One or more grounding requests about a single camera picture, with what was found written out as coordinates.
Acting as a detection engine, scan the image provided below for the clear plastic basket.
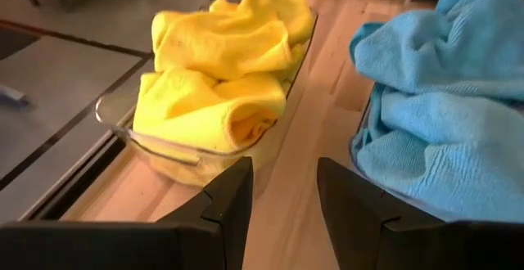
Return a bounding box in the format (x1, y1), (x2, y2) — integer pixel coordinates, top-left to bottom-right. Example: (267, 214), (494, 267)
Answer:
(95, 0), (320, 190)
(347, 80), (524, 224)

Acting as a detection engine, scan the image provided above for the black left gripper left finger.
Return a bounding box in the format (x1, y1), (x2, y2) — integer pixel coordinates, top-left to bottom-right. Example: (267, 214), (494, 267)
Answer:
(0, 156), (255, 270)

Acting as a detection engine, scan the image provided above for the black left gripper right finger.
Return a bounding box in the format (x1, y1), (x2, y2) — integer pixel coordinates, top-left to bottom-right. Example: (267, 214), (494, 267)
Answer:
(317, 157), (524, 270)

